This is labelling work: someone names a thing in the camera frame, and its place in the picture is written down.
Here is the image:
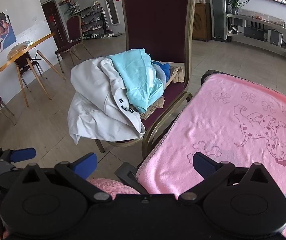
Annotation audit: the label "potted green plant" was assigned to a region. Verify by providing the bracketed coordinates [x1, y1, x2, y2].
[226, 0, 241, 15]

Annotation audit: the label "light blue t-shirt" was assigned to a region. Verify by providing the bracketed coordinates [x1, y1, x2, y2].
[106, 48, 165, 113]

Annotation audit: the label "tall grey speaker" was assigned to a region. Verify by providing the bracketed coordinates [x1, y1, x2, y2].
[208, 0, 229, 42]

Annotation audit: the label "silver television stand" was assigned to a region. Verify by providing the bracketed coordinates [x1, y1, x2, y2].
[226, 12, 286, 64]

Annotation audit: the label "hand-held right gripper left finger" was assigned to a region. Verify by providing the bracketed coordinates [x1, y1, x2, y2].
[16, 152, 112, 204]

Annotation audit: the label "white hoodie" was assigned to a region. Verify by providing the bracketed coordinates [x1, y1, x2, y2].
[67, 56, 146, 144]

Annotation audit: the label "wooden cabinet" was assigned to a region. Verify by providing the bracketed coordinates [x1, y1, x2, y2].
[192, 2, 213, 42]

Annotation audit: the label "pink fuzzy garment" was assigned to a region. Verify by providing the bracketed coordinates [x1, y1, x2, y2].
[87, 178, 141, 196]

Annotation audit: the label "small silver speaker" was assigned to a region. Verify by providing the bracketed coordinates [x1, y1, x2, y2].
[267, 29, 283, 47]

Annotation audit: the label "metal shoe rack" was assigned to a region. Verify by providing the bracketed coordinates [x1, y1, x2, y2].
[78, 3, 109, 40]

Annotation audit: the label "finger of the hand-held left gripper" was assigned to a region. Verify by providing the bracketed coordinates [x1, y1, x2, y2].
[0, 147, 36, 163]

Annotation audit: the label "brown door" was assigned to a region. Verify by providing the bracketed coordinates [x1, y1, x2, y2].
[41, 0, 69, 53]

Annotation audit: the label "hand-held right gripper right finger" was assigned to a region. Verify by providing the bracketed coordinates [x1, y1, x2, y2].
[179, 152, 275, 205]

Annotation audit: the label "clear plastic bag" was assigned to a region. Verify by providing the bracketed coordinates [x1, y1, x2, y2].
[7, 41, 37, 60]

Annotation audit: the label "white door frame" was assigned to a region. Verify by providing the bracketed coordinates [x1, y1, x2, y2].
[100, 0, 121, 27]

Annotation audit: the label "pink printed blanket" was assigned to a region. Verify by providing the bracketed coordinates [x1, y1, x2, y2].
[136, 73, 286, 240]

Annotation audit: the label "beige pants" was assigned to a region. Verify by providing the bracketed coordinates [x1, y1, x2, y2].
[139, 66, 185, 120]

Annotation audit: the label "wooden folding table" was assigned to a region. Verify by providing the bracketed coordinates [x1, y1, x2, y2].
[0, 32, 66, 108]

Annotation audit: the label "blue garment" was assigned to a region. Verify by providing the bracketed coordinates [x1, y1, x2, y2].
[155, 62, 171, 83]

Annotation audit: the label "black folding table frame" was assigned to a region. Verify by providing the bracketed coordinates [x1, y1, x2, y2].
[114, 69, 286, 195]

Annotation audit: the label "black media box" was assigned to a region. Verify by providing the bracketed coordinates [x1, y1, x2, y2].
[243, 26, 267, 41]

